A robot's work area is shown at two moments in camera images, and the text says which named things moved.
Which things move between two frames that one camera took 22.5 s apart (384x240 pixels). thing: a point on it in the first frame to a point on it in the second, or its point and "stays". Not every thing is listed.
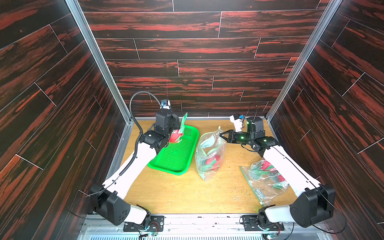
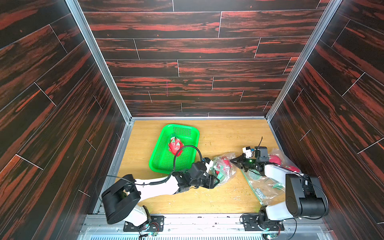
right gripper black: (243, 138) to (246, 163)
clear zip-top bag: (268, 184) stays
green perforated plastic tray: (177, 158) stays
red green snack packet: (176, 136) to (175, 145)
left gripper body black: (174, 125) to (206, 181)
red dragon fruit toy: (213, 163) to (225, 160)
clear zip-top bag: (210, 155) to (223, 168)
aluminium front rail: (94, 226) stays
